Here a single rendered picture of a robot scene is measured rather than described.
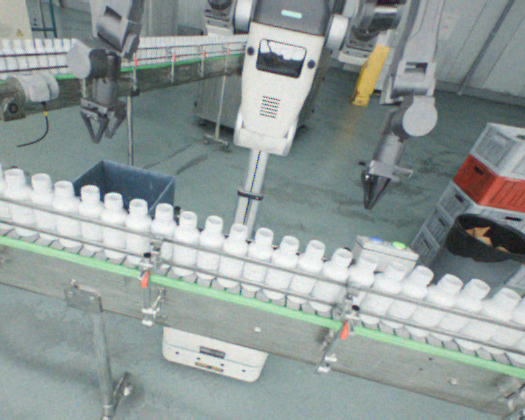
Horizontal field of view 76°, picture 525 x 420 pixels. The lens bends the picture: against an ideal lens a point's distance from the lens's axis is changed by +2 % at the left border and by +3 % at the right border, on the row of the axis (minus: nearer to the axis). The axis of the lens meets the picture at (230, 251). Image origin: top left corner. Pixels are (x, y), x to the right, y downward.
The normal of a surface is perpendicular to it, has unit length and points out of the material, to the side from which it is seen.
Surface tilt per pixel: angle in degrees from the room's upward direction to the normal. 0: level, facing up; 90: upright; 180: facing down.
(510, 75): 90
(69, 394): 0
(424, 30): 77
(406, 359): 90
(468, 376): 90
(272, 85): 90
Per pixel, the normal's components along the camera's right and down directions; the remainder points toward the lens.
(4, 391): 0.16, -0.77
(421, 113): -0.09, 0.28
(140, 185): -0.18, 0.59
